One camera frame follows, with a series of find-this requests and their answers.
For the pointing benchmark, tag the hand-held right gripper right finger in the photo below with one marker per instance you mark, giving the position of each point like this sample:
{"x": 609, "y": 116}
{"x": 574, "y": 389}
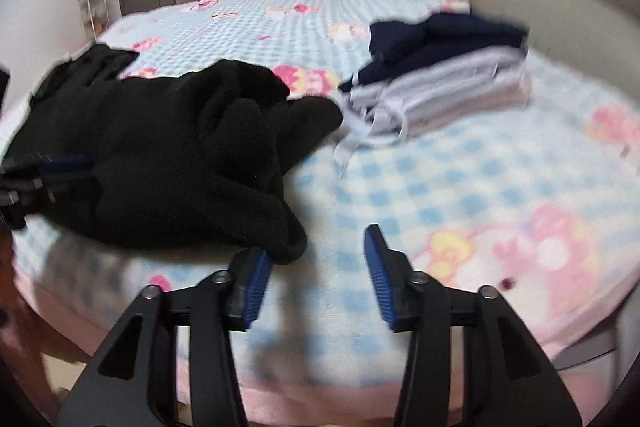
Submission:
{"x": 382, "y": 279}

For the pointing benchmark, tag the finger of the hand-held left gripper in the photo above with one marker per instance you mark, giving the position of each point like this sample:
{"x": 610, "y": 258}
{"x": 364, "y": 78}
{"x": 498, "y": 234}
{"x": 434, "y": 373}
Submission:
{"x": 50, "y": 192}
{"x": 65, "y": 164}

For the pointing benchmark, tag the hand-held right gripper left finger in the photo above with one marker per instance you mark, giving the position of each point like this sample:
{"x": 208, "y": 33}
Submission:
{"x": 255, "y": 292}

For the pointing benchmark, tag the black fleece zip jacket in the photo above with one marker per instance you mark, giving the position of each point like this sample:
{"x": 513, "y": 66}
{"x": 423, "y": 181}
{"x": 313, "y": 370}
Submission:
{"x": 175, "y": 157}

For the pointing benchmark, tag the stack of folded clothes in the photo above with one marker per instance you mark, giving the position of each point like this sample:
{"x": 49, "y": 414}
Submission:
{"x": 440, "y": 77}

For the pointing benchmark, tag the black buttoned thin garment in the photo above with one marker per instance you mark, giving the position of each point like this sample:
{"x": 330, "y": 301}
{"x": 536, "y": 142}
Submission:
{"x": 85, "y": 67}

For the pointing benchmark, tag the blue checked cartoon blanket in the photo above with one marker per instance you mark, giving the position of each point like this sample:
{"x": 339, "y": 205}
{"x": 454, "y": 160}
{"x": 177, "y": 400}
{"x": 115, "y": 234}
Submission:
{"x": 450, "y": 187}

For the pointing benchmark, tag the white shelf rack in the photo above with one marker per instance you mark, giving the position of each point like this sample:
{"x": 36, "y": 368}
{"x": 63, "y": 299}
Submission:
{"x": 92, "y": 14}

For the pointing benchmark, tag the pale pink folded garment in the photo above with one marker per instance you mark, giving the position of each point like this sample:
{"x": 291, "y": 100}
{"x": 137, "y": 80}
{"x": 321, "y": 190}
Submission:
{"x": 480, "y": 104}

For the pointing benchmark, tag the navy folded garment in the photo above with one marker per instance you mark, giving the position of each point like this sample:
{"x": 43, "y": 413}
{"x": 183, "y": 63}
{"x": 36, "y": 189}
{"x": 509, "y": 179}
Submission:
{"x": 380, "y": 72}

